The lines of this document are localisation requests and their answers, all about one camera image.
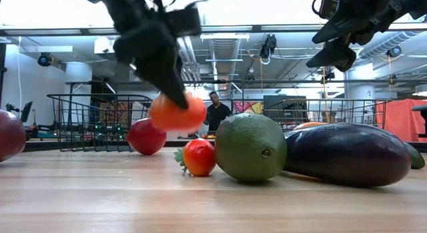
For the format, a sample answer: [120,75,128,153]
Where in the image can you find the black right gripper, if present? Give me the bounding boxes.
[306,0,405,73]

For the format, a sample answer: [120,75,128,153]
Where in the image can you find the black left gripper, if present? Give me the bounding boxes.
[114,23,190,111]

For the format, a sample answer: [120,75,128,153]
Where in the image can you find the orange bell pepper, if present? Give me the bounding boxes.
[149,91,207,132]
[293,122,330,131]

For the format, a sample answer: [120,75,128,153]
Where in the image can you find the small red-orange tomato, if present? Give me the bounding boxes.
[173,138,217,178]

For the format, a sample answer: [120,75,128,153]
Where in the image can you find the green avocado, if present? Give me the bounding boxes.
[214,112,288,183]

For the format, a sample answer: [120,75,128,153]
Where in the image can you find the purple eggplant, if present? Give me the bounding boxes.
[283,122,412,188]

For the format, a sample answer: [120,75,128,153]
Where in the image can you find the green cucumber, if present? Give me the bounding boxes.
[403,142,426,170]

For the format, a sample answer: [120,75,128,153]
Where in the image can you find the dark red apple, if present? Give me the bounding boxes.
[0,109,27,163]

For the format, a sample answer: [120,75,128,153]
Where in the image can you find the black ceiling spotlight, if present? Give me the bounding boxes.
[386,45,403,59]
[37,52,54,67]

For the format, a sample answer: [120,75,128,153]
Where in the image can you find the person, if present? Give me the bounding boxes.
[203,91,234,134]

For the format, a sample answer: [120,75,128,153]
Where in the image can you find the black hanging ceiling device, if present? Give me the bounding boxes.
[259,34,278,65]

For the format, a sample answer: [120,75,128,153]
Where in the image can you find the white ceiling light fixture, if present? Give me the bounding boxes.
[199,33,250,42]

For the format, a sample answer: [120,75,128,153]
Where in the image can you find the white ceiling box unit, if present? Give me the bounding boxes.
[93,35,117,55]

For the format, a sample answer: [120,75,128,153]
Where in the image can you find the colourful patterned cloth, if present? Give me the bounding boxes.
[233,101,264,115]

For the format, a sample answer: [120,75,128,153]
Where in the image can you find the dark computer monitor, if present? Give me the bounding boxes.
[263,95,308,122]

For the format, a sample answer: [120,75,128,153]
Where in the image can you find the orange-red partition cloth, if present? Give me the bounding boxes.
[375,98,427,143]

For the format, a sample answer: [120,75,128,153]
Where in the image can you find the small black monitor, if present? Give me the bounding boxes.
[20,101,33,123]

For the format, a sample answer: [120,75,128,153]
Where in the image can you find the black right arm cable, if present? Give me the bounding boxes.
[311,0,327,19]

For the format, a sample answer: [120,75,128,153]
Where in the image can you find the white ribbed air duct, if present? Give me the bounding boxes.
[358,31,421,59]

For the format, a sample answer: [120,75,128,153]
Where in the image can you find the bronze wire basket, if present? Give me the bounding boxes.
[263,98,392,132]

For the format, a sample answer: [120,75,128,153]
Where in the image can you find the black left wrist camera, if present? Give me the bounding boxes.
[165,2,203,39]

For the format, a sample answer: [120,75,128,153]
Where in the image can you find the silver ribbed air duct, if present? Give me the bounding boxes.
[208,38,242,97]

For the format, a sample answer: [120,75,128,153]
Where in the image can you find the black overhead frame beam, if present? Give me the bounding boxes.
[0,24,427,37]

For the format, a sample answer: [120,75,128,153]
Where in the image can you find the black wire basket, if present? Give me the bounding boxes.
[47,93,154,153]

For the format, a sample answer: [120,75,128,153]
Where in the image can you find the black table frame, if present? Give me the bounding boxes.
[23,139,427,153]

